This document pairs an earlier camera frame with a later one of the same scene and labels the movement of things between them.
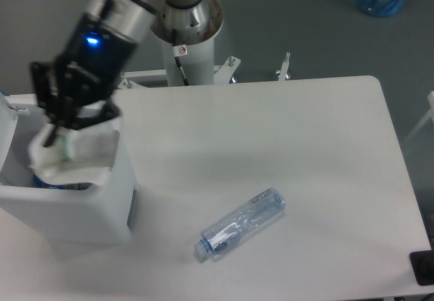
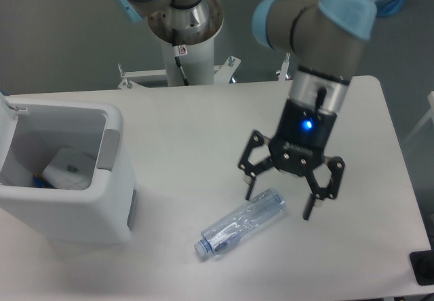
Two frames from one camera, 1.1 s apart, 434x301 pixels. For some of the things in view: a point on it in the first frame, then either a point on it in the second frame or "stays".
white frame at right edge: (430, 114) stays
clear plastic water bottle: (241, 222) stays
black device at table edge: (422, 264) stays
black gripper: (91, 59) → (302, 137)
